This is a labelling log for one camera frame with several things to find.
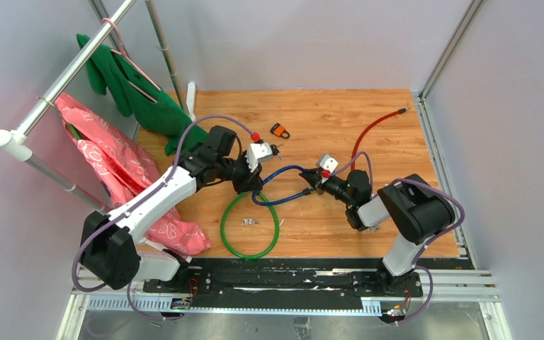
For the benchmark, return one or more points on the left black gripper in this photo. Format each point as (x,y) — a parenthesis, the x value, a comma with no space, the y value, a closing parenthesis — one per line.
(251,181)

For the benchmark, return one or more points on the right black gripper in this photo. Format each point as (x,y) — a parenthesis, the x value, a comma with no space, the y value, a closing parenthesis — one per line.
(316,180)

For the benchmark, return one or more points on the green cable lock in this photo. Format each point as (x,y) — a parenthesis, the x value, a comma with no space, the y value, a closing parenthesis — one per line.
(257,241)

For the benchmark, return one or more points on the blue cable lock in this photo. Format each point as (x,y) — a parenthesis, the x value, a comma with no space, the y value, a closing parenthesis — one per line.
(281,186)

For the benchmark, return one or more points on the small silver cable keys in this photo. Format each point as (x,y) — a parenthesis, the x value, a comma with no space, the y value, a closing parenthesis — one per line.
(249,221)

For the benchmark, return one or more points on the orange black padlock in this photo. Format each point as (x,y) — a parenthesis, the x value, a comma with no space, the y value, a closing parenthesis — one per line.
(279,131)

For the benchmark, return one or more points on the black padlock keys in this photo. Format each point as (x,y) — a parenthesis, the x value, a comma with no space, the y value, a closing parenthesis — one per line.
(275,148)

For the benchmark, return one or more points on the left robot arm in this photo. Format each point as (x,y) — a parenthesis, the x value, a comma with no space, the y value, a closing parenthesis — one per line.
(110,243)

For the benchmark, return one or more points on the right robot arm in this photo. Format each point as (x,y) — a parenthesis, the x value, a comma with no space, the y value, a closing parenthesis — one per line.
(420,213)

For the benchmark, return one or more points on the pink patterned garment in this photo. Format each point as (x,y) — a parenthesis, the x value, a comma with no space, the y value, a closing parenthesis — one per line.
(126,169)

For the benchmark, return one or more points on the green cloth garment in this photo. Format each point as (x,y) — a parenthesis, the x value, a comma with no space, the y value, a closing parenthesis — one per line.
(135,95)

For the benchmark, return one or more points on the white metal clothes rack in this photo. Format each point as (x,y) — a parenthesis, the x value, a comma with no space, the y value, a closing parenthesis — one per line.
(13,141)

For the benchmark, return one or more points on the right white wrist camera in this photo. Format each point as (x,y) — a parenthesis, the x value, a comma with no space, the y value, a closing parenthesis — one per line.
(327,163)

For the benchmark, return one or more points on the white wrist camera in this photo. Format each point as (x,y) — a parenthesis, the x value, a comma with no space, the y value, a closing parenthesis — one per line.
(257,153)
(327,163)

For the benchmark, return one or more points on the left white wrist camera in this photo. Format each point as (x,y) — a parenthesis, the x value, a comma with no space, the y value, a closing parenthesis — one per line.
(257,153)

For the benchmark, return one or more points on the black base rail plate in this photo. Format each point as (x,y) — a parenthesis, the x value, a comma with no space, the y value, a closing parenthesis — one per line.
(284,284)

